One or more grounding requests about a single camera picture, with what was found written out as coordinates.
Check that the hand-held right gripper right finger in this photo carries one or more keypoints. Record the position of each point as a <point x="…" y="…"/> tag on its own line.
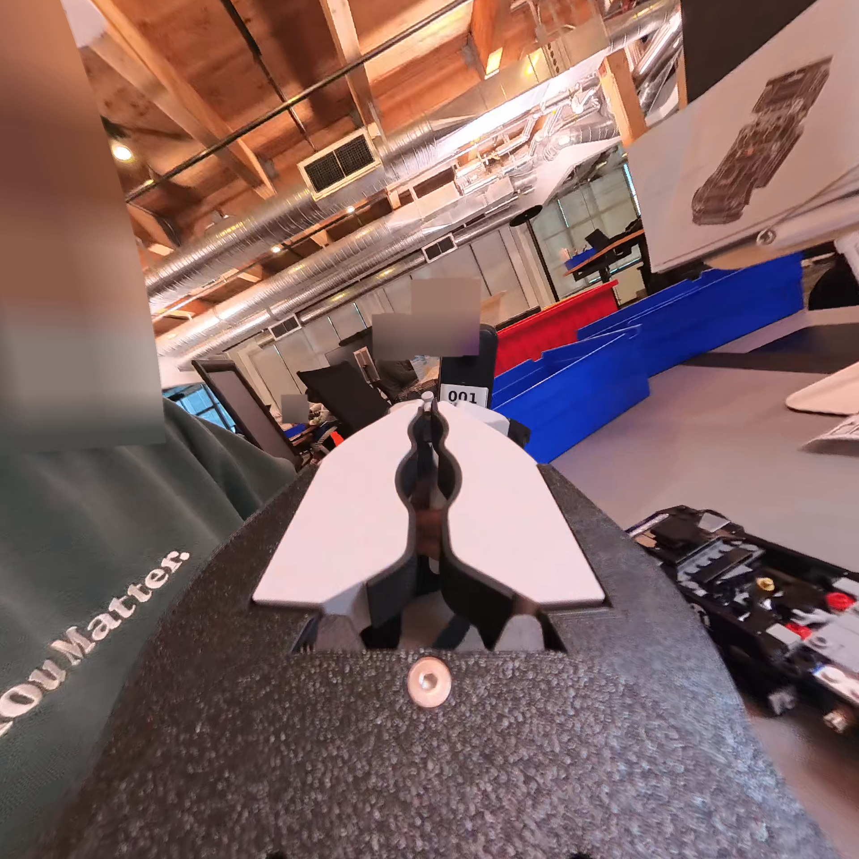
<point x="524" y="524"/>

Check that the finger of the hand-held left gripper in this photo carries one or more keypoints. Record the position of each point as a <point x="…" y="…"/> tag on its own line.
<point x="490" y="418"/>

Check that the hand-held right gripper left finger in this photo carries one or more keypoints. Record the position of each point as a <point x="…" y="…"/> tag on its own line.
<point x="336" y="524"/>

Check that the small light grey lego piece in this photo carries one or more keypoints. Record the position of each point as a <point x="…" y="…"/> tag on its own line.
<point x="427" y="399"/>

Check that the black lego car model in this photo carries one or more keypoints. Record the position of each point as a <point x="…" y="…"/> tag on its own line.
<point x="725" y="564"/>

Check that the lego instruction booklet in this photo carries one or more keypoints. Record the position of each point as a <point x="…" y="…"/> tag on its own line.
<point x="698" y="161"/>

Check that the red plastic bin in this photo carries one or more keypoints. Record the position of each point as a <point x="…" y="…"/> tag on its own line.
<point x="564" y="329"/>

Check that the black office chair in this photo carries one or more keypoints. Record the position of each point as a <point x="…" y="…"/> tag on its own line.
<point x="248" y="410"/>
<point x="342" y="396"/>

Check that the background wooden desk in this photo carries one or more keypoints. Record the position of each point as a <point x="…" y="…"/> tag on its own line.
<point x="604" y="255"/>

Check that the ceiling air vent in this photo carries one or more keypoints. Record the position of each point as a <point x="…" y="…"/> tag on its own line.
<point x="340" y="164"/>

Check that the person's green sweatshirt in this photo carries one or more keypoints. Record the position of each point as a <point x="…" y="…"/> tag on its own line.
<point x="81" y="577"/>

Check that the white sticker sheet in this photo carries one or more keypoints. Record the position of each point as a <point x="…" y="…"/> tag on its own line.
<point x="839" y="432"/>

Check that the white metal stand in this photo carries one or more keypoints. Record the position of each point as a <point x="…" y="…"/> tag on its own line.
<point x="792" y="242"/>

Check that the black flag board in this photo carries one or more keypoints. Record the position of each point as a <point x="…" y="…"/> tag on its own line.
<point x="738" y="34"/>

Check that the ceiling spot lamp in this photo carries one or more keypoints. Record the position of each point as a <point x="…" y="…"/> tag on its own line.
<point x="122" y="152"/>

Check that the silver ventilation duct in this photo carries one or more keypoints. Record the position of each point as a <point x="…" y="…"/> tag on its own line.
<point x="228" y="242"/>

